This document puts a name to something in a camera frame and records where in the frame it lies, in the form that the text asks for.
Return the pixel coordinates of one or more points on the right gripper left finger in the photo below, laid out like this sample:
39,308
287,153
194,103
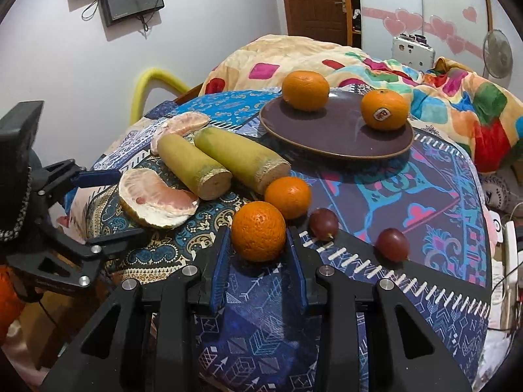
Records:
196,289

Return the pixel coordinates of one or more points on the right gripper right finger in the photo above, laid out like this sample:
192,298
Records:
322,290

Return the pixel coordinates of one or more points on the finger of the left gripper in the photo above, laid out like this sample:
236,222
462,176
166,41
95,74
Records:
44,256
61,178

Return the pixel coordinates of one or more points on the dark red grape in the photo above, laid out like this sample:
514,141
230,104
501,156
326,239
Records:
324,224
393,245

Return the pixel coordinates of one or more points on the large orange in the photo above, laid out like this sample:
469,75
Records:
258,232

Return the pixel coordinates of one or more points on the pomelo segment with rind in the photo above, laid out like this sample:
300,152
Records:
149,200

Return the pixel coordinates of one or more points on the green sugarcane piece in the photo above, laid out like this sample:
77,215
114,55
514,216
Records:
251,163
201,174

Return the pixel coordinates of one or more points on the small orange mandarin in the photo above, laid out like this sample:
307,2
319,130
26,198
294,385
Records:
290,195

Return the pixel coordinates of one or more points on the peeled pink pomelo segment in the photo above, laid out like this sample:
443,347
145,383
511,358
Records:
181,125

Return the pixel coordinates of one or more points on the yellow plastic chair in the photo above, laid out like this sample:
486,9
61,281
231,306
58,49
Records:
153,79

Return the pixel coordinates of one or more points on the patchwork blue patterned cloth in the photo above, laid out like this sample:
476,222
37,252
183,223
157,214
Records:
259,341

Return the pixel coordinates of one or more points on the dark purple plate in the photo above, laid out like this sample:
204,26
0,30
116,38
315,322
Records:
338,130

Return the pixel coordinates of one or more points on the orange with sticker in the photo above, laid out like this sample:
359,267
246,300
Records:
384,110

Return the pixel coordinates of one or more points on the orange on plate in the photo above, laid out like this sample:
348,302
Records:
305,90

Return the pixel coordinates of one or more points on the colourful checked blanket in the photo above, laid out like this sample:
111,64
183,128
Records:
479,115

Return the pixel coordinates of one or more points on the brown wooden door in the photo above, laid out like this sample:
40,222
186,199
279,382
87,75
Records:
322,20

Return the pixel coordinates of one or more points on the standing electric fan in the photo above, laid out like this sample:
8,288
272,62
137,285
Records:
497,54

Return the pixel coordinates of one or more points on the white wardrobe with hearts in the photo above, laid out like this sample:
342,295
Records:
455,29

